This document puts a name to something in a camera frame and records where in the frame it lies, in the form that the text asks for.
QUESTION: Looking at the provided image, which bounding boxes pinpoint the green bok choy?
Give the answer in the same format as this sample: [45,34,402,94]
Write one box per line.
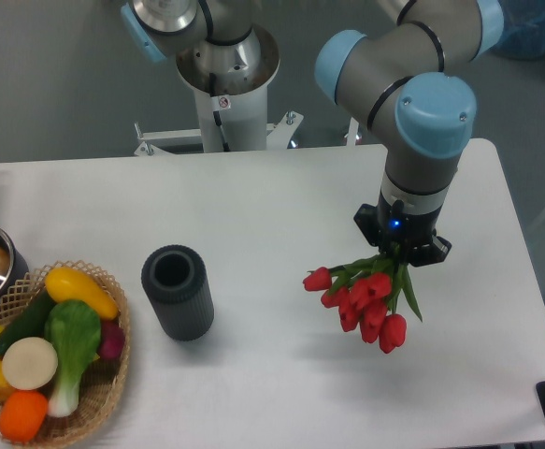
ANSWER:
[44,299,101,418]

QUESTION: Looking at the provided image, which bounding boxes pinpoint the red tulip bouquet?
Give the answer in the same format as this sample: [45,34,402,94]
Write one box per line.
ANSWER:
[302,244,423,354]

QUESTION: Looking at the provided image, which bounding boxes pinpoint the orange fruit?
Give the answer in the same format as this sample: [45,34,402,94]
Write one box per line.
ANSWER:
[0,390,48,443]

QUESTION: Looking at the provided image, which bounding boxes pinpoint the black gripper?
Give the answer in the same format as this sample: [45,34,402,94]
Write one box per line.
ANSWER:
[353,194,452,267]

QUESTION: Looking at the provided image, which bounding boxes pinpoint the woven wicker basket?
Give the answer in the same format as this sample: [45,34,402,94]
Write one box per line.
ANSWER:
[0,261,131,448]

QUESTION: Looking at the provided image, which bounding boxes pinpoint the dark green cucumber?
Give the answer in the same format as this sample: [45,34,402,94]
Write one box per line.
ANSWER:
[0,290,56,356]

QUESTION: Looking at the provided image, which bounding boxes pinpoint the yellow squash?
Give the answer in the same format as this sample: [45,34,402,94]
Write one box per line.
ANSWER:
[44,267,119,320]

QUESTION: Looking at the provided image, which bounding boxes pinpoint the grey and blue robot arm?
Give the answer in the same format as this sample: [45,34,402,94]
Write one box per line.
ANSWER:
[121,1,504,267]

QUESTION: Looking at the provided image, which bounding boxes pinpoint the purple red radish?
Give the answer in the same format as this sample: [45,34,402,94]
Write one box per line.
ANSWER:
[97,321,125,360]

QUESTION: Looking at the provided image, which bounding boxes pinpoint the blue plastic bag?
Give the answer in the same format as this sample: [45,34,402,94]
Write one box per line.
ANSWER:
[495,1,545,60]

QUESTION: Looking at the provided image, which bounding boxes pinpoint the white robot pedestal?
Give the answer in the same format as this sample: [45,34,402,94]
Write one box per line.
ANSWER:
[134,22,304,157]

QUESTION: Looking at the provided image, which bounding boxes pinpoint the dark grey ribbed vase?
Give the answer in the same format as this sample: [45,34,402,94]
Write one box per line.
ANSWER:
[141,244,214,341]

